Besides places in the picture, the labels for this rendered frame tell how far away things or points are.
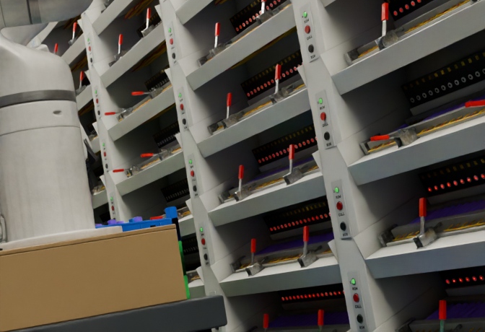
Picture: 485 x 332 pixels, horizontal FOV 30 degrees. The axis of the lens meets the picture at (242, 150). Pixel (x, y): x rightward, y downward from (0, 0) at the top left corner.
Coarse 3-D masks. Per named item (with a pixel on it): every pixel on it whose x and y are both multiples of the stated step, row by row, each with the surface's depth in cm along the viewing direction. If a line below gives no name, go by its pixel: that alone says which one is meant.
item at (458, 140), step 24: (456, 96) 179; (384, 120) 191; (480, 120) 152; (336, 144) 185; (360, 144) 187; (408, 144) 169; (432, 144) 161; (456, 144) 156; (480, 144) 152; (360, 168) 181; (384, 168) 175; (408, 168) 169
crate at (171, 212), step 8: (168, 208) 206; (168, 216) 207; (176, 216) 207; (112, 224) 197; (120, 224) 198; (128, 224) 199; (136, 224) 201; (144, 224) 202; (152, 224) 203; (160, 224) 204; (168, 224) 205; (176, 224) 207
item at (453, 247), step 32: (480, 160) 172; (448, 192) 183; (480, 192) 175; (384, 224) 186; (416, 224) 177; (448, 224) 169; (480, 224) 162; (384, 256) 176; (416, 256) 168; (448, 256) 160; (480, 256) 154
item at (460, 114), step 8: (448, 112) 165; (456, 112) 161; (464, 112) 159; (472, 112) 158; (480, 112) 154; (432, 120) 167; (440, 120) 165; (448, 120) 163; (456, 120) 160; (416, 128) 171; (424, 128) 169; (432, 128) 168; (368, 144) 185; (376, 144) 183; (384, 144) 179
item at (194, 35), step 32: (160, 0) 262; (192, 32) 255; (224, 32) 260; (192, 96) 251; (224, 96) 256; (224, 160) 252; (256, 160) 256; (192, 192) 254; (224, 224) 248; (256, 224) 252; (224, 256) 246
